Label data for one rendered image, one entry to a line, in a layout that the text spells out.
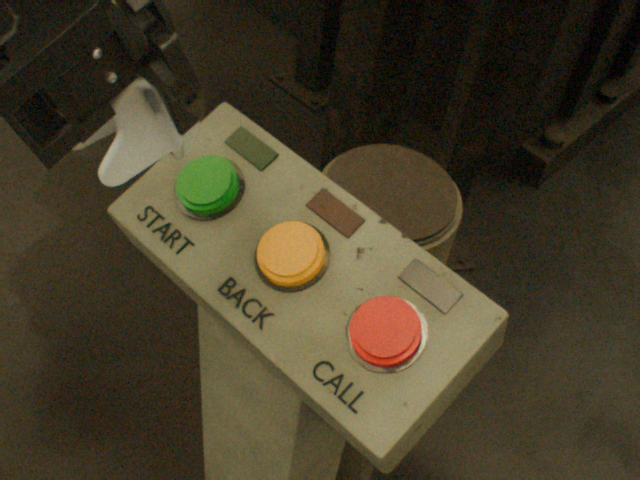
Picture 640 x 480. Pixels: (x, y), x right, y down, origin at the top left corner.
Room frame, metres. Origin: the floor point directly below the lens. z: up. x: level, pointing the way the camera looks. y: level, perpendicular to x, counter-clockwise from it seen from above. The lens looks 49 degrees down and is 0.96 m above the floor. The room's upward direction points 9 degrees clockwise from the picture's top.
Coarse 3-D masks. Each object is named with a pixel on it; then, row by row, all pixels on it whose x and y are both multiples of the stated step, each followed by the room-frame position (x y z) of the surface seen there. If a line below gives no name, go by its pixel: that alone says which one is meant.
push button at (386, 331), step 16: (368, 304) 0.26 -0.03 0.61; (384, 304) 0.26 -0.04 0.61; (400, 304) 0.26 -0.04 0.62; (352, 320) 0.26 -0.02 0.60; (368, 320) 0.25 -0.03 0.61; (384, 320) 0.25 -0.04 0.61; (400, 320) 0.25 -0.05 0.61; (416, 320) 0.26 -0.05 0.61; (352, 336) 0.25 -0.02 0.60; (368, 336) 0.24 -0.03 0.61; (384, 336) 0.25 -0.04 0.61; (400, 336) 0.25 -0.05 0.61; (416, 336) 0.25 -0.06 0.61; (368, 352) 0.24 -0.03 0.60; (384, 352) 0.24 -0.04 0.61; (400, 352) 0.24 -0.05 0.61
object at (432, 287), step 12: (420, 264) 0.29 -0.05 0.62; (408, 276) 0.29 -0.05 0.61; (420, 276) 0.29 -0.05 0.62; (432, 276) 0.29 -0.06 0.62; (420, 288) 0.28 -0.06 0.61; (432, 288) 0.28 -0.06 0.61; (444, 288) 0.28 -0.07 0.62; (432, 300) 0.27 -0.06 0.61; (444, 300) 0.27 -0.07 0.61; (456, 300) 0.27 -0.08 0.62; (444, 312) 0.27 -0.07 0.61
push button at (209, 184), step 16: (192, 160) 0.36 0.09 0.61; (208, 160) 0.35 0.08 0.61; (224, 160) 0.36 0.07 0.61; (192, 176) 0.34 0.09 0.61; (208, 176) 0.34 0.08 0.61; (224, 176) 0.34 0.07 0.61; (176, 192) 0.33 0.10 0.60; (192, 192) 0.33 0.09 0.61; (208, 192) 0.33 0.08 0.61; (224, 192) 0.33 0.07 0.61; (192, 208) 0.32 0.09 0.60; (208, 208) 0.32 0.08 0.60; (224, 208) 0.33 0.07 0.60
